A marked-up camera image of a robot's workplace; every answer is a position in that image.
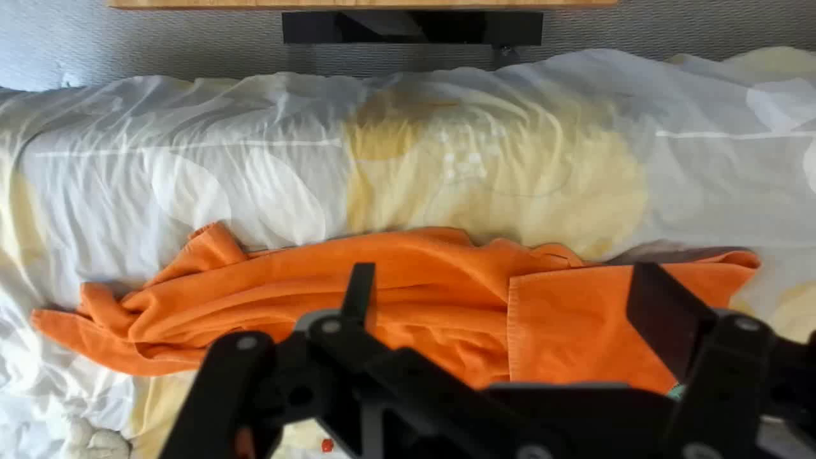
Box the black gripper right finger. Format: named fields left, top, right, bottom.
left=627, top=264, right=775, bottom=459

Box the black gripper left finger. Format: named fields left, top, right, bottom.
left=162, top=264, right=375, bottom=459

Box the orange towel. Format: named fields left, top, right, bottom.
left=31, top=220, right=764, bottom=395

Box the white and yellow bed duvet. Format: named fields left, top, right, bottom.
left=0, top=48, right=816, bottom=459

